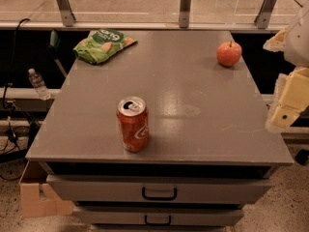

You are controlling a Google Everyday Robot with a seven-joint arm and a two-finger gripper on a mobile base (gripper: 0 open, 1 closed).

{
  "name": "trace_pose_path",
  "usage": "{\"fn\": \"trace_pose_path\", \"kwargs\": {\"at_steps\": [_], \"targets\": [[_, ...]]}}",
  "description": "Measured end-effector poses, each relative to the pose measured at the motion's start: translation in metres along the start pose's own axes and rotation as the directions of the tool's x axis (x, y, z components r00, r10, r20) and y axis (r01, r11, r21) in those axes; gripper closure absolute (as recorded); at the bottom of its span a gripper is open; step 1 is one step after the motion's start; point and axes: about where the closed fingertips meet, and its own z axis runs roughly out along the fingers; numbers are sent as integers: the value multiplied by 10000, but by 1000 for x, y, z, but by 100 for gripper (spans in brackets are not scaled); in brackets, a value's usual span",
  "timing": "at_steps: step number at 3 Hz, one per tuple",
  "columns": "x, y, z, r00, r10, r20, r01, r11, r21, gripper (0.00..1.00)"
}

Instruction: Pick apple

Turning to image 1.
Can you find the left metal railing bracket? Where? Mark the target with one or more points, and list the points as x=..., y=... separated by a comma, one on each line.
x=66, y=13

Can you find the grey drawer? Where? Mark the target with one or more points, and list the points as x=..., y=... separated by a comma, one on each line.
x=158, y=216
x=158, y=189

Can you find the metal railing bracket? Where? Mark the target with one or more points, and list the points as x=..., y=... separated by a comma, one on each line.
x=66, y=13
x=184, y=13
x=263, y=18

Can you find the middle metal railing bracket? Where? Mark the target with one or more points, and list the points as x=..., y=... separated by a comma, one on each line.
x=184, y=13

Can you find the orange soda can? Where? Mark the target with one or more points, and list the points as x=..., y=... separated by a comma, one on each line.
x=132, y=114

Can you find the right metal railing bracket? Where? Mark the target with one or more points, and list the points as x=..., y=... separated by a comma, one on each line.
x=263, y=18

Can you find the cardboard box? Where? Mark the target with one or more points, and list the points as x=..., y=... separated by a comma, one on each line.
x=38, y=199

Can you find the clear plastic water bottle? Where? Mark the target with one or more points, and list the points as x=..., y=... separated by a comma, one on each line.
x=38, y=84

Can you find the red apple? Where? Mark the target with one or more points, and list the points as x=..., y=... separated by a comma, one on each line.
x=228, y=53

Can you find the green chip bag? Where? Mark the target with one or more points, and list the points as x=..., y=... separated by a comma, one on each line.
x=102, y=45

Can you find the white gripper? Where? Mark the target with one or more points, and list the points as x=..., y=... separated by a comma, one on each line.
x=298, y=43

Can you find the grey drawer cabinet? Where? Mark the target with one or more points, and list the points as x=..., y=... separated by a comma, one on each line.
x=205, y=121

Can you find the lower grey drawer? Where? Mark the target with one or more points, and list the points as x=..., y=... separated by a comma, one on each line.
x=158, y=216

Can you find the upper grey drawer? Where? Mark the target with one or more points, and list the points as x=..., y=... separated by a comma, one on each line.
x=158, y=189

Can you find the green handled tool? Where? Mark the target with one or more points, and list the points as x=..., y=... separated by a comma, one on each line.
x=52, y=47

